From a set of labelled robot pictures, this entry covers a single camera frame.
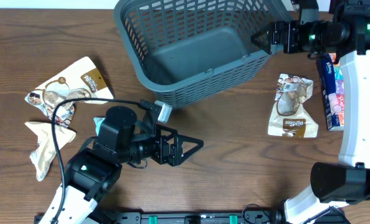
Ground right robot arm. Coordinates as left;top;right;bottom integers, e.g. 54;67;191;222
260;0;370;223

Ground panifee snack bag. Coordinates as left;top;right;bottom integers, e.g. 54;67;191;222
268;73;318;138
24;57;113;118

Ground Kleenex tissue multipack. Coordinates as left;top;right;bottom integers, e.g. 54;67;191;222
316;53;345;131

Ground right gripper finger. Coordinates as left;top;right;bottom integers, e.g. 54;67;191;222
250;37;272;55
251;22;274;39

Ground grey plastic basket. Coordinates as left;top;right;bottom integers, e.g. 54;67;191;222
113;0;292;108

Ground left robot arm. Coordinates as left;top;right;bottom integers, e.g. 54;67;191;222
34;106;204;223

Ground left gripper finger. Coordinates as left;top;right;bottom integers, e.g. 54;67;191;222
177;134;204;148
175;145;202;165

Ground teal snack packet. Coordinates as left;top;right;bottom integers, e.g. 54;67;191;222
93;117;105;135

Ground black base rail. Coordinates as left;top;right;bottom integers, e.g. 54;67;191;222
34;210;348;224

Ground crumpled beige paper bag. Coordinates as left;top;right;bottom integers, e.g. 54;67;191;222
25;121;76;182

